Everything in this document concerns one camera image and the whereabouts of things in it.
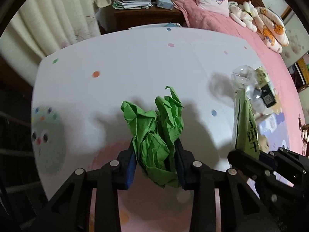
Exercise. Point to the clear plastic wrapper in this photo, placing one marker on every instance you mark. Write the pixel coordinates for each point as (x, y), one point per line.
(244, 77)

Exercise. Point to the light blue tissue box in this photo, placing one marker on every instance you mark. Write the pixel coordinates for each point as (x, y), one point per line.
(165, 4)

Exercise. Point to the green paper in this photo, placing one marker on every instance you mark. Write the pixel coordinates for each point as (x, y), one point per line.
(153, 136)

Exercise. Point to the dark green tea box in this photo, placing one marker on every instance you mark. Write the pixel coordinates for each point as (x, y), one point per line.
(267, 95)

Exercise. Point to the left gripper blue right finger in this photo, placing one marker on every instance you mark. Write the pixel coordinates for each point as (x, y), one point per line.
(188, 175)

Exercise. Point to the green snack bag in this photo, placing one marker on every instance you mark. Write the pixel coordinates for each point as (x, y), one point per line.
(245, 134)

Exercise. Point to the bee plush toy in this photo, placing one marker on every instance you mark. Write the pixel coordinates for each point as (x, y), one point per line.
(250, 13)

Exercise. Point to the rolled bear print quilt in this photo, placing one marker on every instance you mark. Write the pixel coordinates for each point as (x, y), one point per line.
(271, 29)

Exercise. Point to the wooden nightstand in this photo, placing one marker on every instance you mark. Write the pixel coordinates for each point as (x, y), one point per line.
(113, 20)

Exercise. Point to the small brown box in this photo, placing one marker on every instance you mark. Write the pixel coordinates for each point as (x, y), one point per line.
(263, 144)

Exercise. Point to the white plush rabbit toy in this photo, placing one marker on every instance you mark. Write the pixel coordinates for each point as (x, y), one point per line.
(236, 13)

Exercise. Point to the cream curtain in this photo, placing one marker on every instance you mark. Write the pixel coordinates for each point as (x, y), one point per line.
(42, 27)

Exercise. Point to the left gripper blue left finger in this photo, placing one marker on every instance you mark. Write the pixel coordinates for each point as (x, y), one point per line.
(127, 167)

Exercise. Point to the pink bed blanket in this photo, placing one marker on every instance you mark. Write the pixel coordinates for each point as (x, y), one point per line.
(196, 17)

